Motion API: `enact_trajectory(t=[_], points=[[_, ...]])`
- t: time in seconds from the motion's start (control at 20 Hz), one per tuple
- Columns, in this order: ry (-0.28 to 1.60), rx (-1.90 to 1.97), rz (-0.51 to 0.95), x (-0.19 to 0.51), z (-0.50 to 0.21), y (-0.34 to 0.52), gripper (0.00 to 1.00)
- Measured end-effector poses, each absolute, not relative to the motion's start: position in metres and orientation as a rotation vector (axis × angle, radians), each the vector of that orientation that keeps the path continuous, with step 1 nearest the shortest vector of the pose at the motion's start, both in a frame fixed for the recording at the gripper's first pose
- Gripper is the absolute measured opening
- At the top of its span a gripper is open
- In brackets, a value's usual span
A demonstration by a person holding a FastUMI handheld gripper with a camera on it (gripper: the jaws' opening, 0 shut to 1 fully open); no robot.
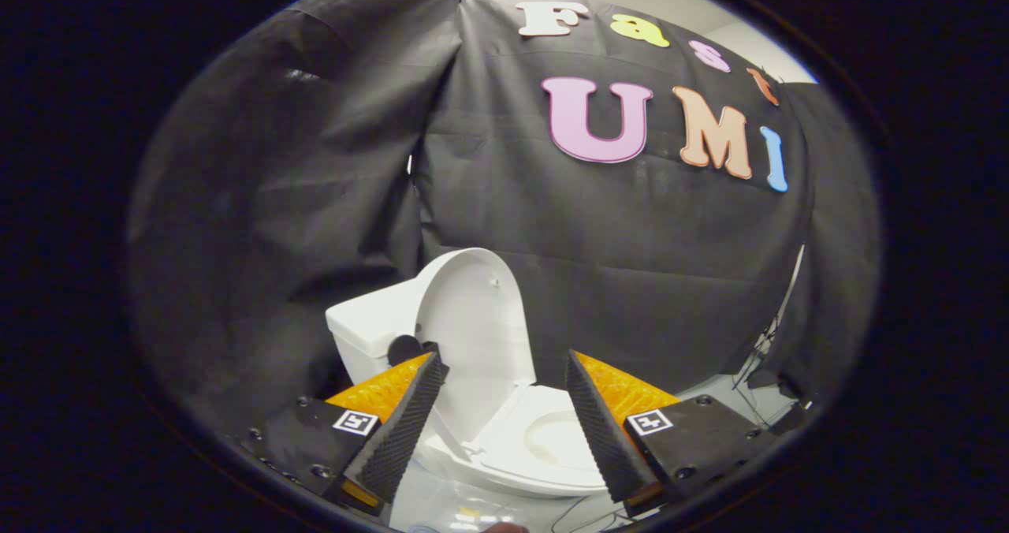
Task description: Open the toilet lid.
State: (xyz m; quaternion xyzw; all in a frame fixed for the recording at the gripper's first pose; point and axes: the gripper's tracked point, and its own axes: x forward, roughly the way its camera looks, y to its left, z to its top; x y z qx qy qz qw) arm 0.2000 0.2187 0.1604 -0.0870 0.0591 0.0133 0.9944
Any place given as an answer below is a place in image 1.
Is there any white toilet lid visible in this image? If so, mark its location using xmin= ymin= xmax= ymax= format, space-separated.
xmin=414 ymin=248 xmax=538 ymax=443

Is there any black backdrop cloth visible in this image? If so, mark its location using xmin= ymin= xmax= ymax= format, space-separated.
xmin=126 ymin=0 xmax=882 ymax=439

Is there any white ceramic toilet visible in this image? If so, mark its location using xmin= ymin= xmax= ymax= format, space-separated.
xmin=326 ymin=281 xmax=624 ymax=498

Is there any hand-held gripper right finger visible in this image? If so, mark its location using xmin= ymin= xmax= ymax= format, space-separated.
xmin=564 ymin=349 xmax=777 ymax=518

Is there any white toilet seat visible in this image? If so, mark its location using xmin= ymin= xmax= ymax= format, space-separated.
xmin=473 ymin=383 xmax=608 ymax=490

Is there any thin black floor cable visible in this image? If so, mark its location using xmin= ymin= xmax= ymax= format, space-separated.
xmin=550 ymin=495 xmax=631 ymax=533

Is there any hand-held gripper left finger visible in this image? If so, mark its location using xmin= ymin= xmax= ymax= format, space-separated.
xmin=236 ymin=350 xmax=450 ymax=518

